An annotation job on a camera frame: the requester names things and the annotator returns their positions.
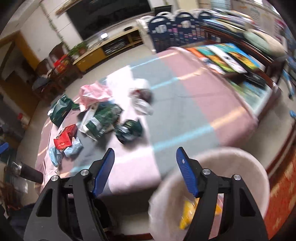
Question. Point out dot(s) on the white lined trash bin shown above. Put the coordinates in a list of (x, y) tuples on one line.
[(232, 172)]

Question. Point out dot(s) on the pink plastic bag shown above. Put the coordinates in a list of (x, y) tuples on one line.
[(93, 93)]

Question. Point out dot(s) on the yellow snack packet in bin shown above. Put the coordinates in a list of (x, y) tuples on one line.
[(190, 207)]

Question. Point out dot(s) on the light blue plastic bag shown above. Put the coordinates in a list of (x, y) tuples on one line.
[(74, 150)]

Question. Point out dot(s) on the green grey cushion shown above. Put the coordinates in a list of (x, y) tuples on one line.
[(265, 43)]

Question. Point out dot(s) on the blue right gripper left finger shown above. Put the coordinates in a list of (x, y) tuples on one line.
[(101, 176)]

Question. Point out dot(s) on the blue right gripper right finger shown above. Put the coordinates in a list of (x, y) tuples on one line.
[(189, 169)]

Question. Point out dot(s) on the black thermos bottle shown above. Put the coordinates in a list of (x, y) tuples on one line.
[(24, 171)]

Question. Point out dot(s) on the red snack packet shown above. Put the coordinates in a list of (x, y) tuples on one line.
[(64, 139)]

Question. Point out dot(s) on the potted green plant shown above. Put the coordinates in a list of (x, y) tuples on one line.
[(78, 49)]

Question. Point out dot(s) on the orange patterned sofa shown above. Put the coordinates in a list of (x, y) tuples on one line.
[(282, 196)]

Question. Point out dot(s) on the navy blue playpen fence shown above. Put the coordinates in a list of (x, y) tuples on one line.
[(182, 29)]

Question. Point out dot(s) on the yellow wooden tv cabinet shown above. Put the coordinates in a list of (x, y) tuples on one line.
[(116, 44)]

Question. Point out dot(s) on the black television screen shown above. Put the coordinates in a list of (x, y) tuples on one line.
[(90, 17)]

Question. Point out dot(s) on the crumpled dark green wrapper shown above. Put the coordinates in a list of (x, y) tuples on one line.
[(129, 131)]

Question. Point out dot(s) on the green white snack wrapper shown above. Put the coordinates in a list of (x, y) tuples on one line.
[(100, 119)]

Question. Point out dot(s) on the white plastic bag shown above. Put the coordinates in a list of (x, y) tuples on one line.
[(141, 95)]

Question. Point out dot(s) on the white playpen fence panel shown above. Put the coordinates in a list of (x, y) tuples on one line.
[(142, 24)]

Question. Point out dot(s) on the row of colourful books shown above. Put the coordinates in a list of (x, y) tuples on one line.
[(229, 59)]

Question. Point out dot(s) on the dark green plastic bag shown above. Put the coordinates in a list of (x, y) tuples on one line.
[(60, 109)]

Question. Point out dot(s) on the dark wooden chair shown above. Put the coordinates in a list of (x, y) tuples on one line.
[(54, 73)]

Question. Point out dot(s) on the plaid pink grey tablecloth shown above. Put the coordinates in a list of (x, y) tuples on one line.
[(192, 108)]

